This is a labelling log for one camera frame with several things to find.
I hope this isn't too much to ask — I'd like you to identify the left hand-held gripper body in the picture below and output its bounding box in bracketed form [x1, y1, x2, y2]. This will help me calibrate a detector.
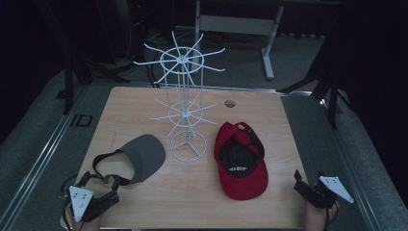
[68, 186, 120, 223]

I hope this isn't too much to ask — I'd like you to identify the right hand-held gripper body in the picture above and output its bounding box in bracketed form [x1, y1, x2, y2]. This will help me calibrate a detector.
[294, 175, 356, 210]

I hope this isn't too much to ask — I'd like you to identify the grey sun visor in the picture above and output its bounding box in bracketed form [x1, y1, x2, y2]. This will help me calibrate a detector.
[91, 133, 167, 188]

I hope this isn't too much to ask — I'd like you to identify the red baseball cap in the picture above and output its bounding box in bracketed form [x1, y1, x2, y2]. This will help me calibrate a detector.
[213, 120, 270, 202]

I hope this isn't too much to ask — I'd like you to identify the white wire hat rack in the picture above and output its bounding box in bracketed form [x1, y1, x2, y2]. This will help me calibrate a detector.
[132, 30, 227, 164]

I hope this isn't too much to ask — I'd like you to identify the person's left hand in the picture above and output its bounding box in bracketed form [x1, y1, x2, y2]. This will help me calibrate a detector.
[64, 206, 104, 231]

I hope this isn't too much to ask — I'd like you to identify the person's right hand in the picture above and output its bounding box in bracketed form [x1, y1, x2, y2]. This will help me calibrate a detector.
[303, 199, 340, 231]

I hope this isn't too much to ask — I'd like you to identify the black tripod stand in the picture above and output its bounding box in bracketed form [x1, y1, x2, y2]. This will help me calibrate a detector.
[32, 0, 132, 116]
[276, 32, 358, 130]

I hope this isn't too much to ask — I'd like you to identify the left hand-held gripper cable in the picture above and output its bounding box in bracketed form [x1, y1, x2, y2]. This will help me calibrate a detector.
[59, 174, 80, 231]

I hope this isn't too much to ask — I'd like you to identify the hand-held gripper cable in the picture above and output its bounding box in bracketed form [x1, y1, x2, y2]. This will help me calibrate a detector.
[322, 201, 340, 231]
[59, 174, 80, 231]

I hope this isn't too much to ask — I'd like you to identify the right hand-held gripper cable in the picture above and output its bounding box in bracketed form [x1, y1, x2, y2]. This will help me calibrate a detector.
[322, 201, 340, 231]

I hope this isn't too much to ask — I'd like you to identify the black floor bracket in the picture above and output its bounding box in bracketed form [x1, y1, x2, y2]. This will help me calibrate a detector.
[69, 114, 94, 128]

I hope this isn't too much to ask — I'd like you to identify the grey metal desk frame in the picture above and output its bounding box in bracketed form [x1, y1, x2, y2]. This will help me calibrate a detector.
[193, 0, 286, 82]

